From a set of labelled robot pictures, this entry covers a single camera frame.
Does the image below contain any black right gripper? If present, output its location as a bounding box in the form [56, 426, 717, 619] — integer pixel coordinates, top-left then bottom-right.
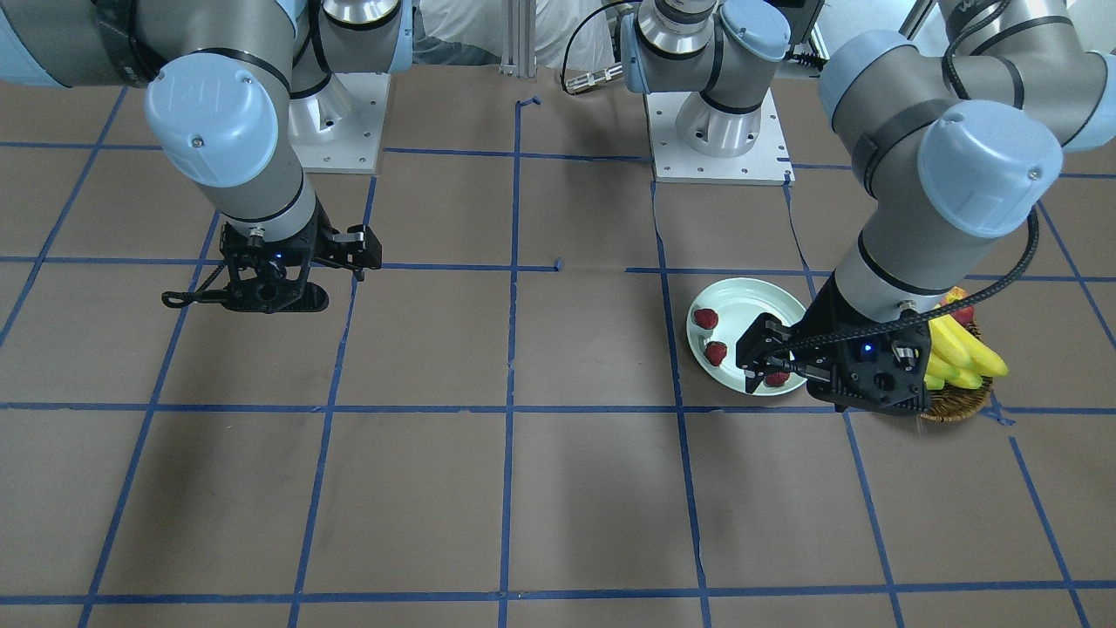
[218, 201, 383, 313]

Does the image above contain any light green plate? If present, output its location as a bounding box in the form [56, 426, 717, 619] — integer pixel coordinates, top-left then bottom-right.
[685, 277, 806, 393]

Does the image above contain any aluminium frame post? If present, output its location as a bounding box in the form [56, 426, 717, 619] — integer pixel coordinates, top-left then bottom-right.
[499, 0, 537, 80]

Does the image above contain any seated person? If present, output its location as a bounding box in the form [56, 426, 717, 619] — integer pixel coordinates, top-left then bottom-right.
[417, 0, 637, 69]

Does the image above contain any yellow banana bunch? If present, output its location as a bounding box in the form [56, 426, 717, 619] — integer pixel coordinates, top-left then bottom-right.
[923, 313, 1010, 392]

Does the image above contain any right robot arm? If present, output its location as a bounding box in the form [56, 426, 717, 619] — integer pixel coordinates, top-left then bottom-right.
[3, 1, 415, 313]

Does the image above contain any wicker basket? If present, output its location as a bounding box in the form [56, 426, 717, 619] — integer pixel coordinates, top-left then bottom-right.
[922, 323, 994, 423]

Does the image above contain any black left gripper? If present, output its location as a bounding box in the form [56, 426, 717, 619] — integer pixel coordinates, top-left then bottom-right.
[735, 278, 932, 414]

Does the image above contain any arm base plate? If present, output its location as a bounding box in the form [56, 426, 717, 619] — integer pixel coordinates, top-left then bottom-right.
[289, 74, 391, 174]
[645, 91, 796, 186]

